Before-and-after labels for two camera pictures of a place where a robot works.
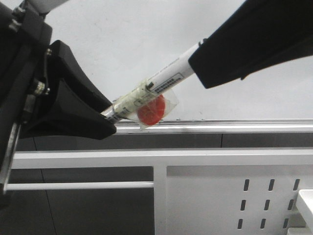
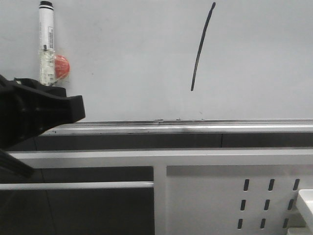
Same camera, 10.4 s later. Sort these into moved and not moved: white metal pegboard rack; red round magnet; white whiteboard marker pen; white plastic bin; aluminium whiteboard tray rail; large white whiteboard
Moved: white whiteboard marker pen; red round magnet
Not moved: white plastic bin; aluminium whiteboard tray rail; large white whiteboard; white metal pegboard rack
